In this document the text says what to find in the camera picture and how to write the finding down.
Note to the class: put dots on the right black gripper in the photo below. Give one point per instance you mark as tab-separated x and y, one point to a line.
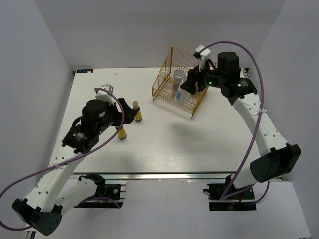
194	75

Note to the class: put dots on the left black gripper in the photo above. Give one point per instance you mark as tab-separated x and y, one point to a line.
129	113

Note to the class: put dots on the small yellow-label bottle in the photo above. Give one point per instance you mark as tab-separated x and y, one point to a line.
136	108
121	132

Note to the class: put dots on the white shaker blue label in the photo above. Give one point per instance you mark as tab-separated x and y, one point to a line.
177	77
181	96

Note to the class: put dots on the small yellow-label bottle front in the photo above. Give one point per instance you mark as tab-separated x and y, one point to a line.
121	132

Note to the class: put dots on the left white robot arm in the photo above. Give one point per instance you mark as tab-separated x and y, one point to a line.
44	207

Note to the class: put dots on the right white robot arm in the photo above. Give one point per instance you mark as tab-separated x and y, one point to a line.
277	156

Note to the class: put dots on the blue table label left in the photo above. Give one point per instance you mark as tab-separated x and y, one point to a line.
84	71

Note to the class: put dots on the gold wire rack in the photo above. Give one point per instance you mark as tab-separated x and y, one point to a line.
166	87

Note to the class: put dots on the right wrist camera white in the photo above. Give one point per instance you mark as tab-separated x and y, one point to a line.
202	55

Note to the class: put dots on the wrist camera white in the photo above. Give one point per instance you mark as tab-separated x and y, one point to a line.
202	55
105	96

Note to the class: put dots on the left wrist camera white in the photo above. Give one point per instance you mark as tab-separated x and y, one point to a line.
105	96

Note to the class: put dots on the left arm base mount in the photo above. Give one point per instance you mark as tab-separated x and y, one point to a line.
108	195

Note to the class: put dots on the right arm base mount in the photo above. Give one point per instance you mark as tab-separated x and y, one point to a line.
242	199

